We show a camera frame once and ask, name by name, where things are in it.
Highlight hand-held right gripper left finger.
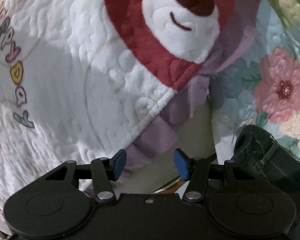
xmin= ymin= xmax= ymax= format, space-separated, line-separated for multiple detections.
xmin=44 ymin=149 xmax=127 ymax=203

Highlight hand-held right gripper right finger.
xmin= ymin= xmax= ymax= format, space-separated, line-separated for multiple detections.
xmin=173 ymin=148 xmax=254 ymax=203

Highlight dark green pants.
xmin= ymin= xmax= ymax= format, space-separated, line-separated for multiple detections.
xmin=232 ymin=124 xmax=300 ymax=240

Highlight white bear print quilt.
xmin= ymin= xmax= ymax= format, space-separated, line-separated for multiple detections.
xmin=0 ymin=0 xmax=263 ymax=235

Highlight floral quilt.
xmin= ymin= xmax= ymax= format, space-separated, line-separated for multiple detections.
xmin=210 ymin=0 xmax=300 ymax=160

